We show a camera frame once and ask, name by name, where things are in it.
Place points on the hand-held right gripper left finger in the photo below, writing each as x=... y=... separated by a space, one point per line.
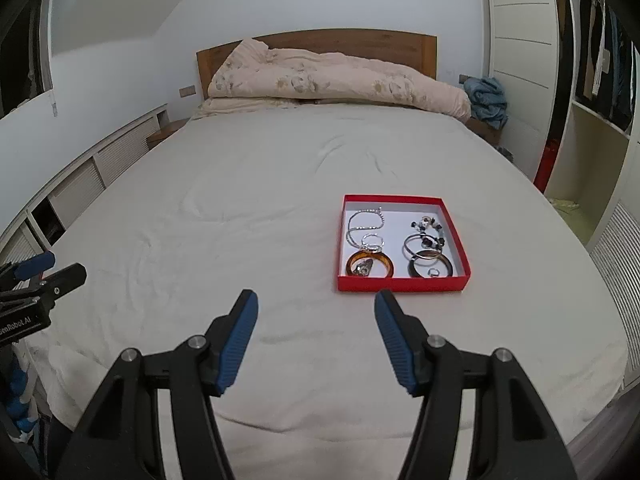
x=237 y=345

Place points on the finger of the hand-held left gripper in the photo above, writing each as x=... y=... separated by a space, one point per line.
x=65 y=280
x=35 y=265

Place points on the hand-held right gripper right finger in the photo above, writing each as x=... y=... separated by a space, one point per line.
x=395 y=345

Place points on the red jewelry box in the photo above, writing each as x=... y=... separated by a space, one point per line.
x=400 y=285

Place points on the silver bangle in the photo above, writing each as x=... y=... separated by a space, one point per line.
x=407 y=247

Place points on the blue white patterned cloth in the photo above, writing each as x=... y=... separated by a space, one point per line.
x=20 y=395

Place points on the amber bangle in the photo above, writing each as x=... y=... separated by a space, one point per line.
x=385 y=262

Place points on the black bangle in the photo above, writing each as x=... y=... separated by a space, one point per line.
x=450 y=266

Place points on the bed with white sheet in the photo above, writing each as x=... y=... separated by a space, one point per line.
x=250 y=200

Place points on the wooden nightstand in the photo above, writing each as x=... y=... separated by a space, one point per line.
x=167 y=132
x=485 y=132

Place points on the dark window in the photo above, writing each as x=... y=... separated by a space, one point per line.
x=25 y=40

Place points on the white slatted vent panel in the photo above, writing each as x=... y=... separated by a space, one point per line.
x=620 y=280

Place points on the red upright object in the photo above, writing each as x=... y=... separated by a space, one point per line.
x=545 y=165

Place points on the blue crumpled cloth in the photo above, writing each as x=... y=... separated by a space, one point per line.
x=485 y=100

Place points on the open closet shelving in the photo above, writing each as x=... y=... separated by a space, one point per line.
x=590 y=160

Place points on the beige floral duvet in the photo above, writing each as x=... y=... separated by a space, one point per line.
x=340 y=77

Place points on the wooden headboard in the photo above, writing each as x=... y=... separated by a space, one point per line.
x=325 y=42

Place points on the white panelled wardrobe door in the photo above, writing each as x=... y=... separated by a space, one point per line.
x=520 y=60

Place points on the hanging dark clothes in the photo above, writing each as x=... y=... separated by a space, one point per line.
x=605 y=60

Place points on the low white wall cabinet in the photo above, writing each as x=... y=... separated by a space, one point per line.
x=75 y=180

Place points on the wall switch plate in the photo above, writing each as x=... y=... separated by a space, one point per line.
x=187 y=91

